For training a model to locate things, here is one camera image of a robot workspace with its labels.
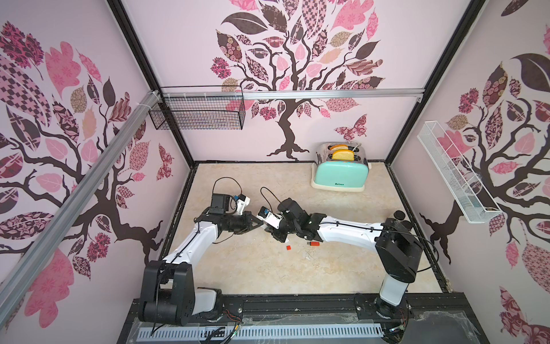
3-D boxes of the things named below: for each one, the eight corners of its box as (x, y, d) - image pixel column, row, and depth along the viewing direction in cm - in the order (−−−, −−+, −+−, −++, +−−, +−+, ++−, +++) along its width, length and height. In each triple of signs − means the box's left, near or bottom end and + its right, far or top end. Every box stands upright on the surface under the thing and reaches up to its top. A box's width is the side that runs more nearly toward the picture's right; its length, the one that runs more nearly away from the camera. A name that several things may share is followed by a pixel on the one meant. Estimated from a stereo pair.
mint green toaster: (312, 193, 110) (316, 170, 96) (311, 183, 114) (314, 160, 101) (361, 192, 109) (372, 170, 96) (358, 182, 114) (368, 159, 100)
